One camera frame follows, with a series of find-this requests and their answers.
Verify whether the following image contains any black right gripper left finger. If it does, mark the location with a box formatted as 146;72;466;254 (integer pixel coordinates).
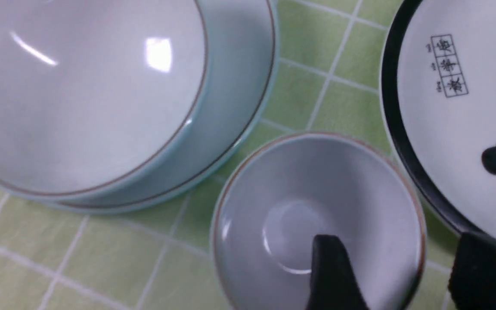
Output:
306;234;369;310

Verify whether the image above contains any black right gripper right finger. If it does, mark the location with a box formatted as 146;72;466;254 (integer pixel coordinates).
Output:
447;232;496;310

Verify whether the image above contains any light blue ceramic cup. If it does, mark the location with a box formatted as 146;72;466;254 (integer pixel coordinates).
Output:
209;132;427;310

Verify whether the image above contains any light blue shallow bowl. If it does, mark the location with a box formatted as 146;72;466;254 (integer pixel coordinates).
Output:
0;0;211;201

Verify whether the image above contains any black rimmed illustrated plate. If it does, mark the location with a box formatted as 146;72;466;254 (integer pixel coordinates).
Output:
379;0;496;238

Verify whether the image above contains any green checked tablecloth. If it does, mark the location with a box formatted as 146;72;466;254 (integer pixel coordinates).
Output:
0;0;464;310

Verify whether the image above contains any light blue large plate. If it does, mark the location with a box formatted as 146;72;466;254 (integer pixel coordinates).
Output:
46;0;280;214

